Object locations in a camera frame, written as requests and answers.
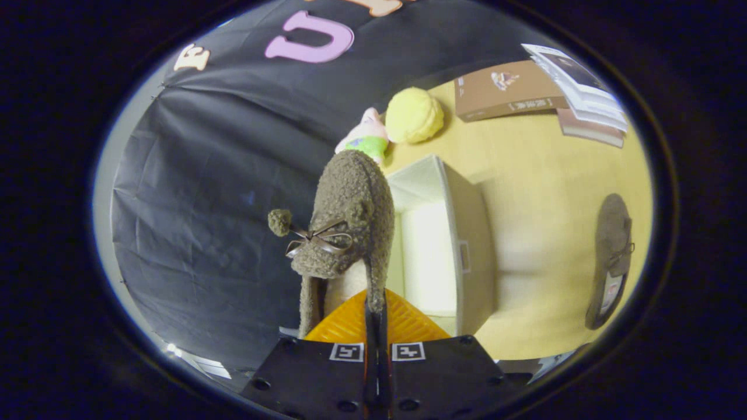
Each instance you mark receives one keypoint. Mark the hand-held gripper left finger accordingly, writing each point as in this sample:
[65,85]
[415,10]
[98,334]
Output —
[321,379]

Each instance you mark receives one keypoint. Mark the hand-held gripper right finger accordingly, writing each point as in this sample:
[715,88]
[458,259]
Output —
[443,379]

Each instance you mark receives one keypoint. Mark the grey fabric storage box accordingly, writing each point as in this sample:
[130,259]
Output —
[473,233]

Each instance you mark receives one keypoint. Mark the brown fluffy shoe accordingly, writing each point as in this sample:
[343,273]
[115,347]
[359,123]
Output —
[350,192]
[613,233]

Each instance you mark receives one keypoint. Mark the black backdrop cloth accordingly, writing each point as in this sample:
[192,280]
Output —
[204,175]

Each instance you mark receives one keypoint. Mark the pink and green plush toy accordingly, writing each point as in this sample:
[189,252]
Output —
[367,143]

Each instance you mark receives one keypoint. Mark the yellow round plush toy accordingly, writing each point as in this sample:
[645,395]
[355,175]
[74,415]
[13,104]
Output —
[414,115]

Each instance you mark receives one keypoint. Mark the pinkish brown book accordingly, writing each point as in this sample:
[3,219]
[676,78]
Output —
[589,131]

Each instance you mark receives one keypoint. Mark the white book with dark portrait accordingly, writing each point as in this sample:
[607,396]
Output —
[575,70]

